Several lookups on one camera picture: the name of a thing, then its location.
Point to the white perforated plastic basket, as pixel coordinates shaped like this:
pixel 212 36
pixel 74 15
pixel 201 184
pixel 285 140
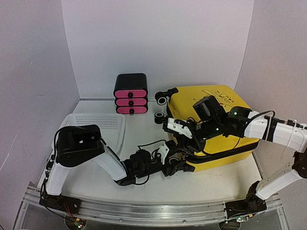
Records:
pixel 112 126

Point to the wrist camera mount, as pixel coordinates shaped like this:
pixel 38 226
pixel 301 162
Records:
pixel 158 158
pixel 203 110

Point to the yellow Pikachu hard-shell suitcase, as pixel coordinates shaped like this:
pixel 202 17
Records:
pixel 220 150

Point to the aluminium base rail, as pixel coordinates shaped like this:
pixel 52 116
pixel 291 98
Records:
pixel 144 215

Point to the black pink drawer organizer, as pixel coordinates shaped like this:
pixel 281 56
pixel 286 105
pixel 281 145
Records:
pixel 131 94

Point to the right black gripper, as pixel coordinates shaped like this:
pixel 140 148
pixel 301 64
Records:
pixel 181 135

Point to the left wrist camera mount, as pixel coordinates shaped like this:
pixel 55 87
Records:
pixel 158 158

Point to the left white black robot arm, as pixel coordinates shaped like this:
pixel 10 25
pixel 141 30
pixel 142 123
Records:
pixel 75 145

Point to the small green circuit board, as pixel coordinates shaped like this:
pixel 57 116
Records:
pixel 76 225

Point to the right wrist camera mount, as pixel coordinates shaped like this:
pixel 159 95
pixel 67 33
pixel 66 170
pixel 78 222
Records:
pixel 203 110

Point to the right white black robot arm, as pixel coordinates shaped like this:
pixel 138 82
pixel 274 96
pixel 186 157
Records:
pixel 286 133

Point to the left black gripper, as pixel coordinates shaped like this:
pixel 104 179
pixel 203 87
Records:
pixel 170 171

